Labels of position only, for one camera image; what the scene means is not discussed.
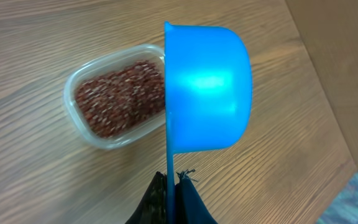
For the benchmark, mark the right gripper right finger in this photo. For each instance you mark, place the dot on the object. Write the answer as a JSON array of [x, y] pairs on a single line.
[[189, 207]]

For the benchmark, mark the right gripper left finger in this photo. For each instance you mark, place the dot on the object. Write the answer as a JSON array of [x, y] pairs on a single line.
[[152, 207]]

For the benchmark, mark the blue plastic measuring scoop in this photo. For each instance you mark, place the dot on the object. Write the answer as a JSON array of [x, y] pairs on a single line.
[[208, 93]]

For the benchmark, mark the red adzuki beans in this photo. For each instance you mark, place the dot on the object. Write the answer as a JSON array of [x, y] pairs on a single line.
[[119, 100]]

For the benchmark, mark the clear plastic container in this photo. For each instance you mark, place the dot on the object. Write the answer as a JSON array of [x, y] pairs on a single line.
[[97, 67]]

